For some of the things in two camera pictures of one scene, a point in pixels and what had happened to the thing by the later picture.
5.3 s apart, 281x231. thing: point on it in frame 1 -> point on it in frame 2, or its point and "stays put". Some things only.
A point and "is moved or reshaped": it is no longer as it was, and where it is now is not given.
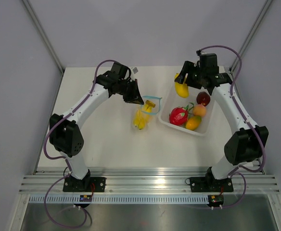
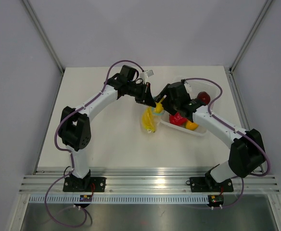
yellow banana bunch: [143, 114] -> [148, 120]
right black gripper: [188, 68] -> [165, 91]
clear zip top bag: [150, 107] is moved or reshaped
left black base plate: [71, 185] stays put
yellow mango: [182, 89] is moved or reshaped
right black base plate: [209, 184] stays put
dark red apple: [203, 98] stays put
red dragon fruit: [178, 116] stays put
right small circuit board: [214, 200] stays put
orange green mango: [193, 122] stays put
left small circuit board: [85, 198] stays put
